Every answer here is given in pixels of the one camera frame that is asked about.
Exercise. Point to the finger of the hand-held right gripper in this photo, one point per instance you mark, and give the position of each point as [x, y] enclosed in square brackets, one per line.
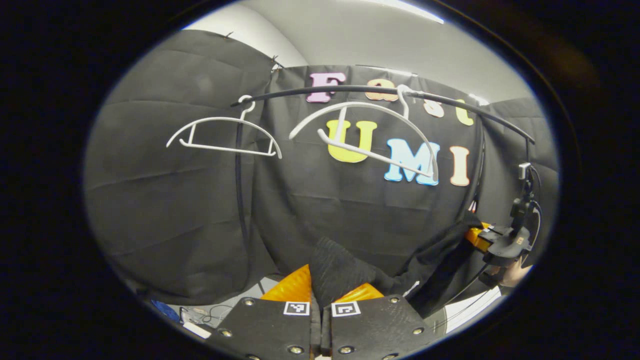
[497, 230]
[477, 241]

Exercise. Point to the blue object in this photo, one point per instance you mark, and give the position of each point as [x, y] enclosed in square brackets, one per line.
[165, 310]

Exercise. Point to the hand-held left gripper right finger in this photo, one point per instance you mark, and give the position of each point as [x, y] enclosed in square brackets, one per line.
[375, 330]

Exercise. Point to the black metal garment rack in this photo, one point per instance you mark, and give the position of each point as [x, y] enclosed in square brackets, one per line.
[239, 175]

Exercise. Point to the black knit jacket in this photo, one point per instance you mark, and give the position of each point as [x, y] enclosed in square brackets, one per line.
[340, 270]

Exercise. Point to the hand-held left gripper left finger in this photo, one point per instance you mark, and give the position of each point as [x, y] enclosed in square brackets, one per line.
[265, 330]

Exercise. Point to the black backdrop cloth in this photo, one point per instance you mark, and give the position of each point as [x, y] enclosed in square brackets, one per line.
[165, 210]

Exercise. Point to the white sheet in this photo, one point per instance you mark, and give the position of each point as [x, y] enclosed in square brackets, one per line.
[475, 310]

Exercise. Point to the white plastic hanger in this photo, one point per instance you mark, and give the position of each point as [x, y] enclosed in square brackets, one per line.
[325, 138]
[225, 148]

